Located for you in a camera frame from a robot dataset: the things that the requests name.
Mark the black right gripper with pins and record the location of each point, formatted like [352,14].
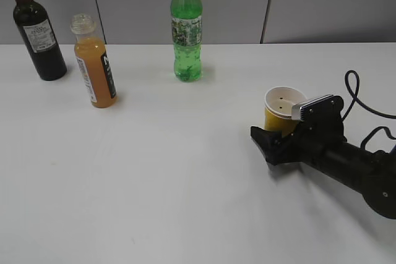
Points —
[317,140]

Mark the yellow paper cup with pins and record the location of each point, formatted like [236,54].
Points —
[278,107]

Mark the NFC orange juice bottle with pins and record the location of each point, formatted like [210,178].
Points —
[93,62]

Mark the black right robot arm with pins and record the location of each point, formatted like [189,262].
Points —
[370,174]

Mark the green plastic soda bottle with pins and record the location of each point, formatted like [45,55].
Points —
[186,28]

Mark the dark red wine bottle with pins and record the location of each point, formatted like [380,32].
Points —
[36,30]

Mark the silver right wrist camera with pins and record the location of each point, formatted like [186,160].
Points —
[318,108]

